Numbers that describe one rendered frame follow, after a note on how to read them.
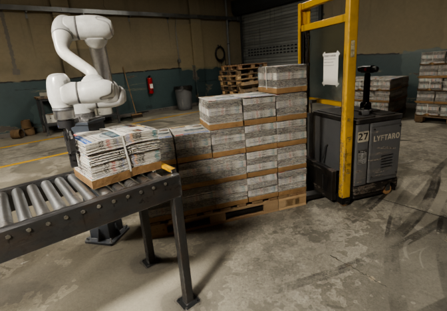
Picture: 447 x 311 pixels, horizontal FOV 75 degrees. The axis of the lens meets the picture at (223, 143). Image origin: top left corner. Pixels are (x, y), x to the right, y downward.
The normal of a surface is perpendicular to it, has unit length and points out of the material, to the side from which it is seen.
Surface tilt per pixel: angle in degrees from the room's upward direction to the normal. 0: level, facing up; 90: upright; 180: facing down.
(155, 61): 90
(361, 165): 90
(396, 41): 90
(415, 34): 90
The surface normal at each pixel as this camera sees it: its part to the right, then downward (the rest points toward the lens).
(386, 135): 0.29, 0.23
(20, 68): 0.63, 0.16
